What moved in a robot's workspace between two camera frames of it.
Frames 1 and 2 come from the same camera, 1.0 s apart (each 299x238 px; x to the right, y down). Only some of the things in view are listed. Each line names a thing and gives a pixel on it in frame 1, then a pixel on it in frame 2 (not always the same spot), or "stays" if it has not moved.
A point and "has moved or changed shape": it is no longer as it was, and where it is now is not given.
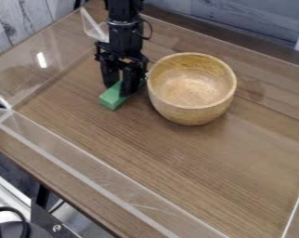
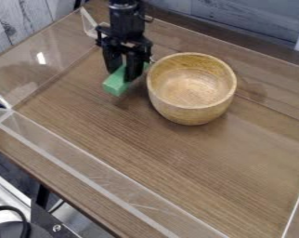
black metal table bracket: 42,219 stays
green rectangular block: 112,97 has moved or changed shape
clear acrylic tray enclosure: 156,178 stays
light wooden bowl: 190,87 stays
